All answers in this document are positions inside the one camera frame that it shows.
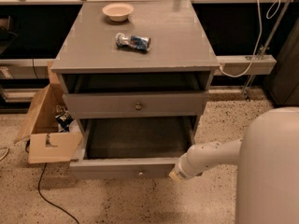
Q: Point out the metal diagonal pole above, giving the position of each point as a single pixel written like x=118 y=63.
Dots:
x=264 y=48

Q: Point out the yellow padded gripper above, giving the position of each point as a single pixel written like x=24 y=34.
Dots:
x=181 y=169

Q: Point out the open cardboard box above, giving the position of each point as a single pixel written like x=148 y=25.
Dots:
x=48 y=141

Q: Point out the grey top drawer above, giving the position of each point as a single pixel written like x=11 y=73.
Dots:
x=96 y=96

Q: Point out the dark grey side cabinet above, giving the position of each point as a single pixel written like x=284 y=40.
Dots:
x=282 y=85

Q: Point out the snack bag in box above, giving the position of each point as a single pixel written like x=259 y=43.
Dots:
x=63 y=118

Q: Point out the white paper bowl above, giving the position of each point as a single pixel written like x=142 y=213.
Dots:
x=118 y=12

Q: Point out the grey wooden drawer cabinet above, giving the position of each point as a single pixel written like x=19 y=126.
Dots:
x=156 y=63

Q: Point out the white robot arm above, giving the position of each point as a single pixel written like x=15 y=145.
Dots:
x=267 y=161

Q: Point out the grey drawer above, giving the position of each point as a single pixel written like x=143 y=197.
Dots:
x=132 y=148
x=96 y=96

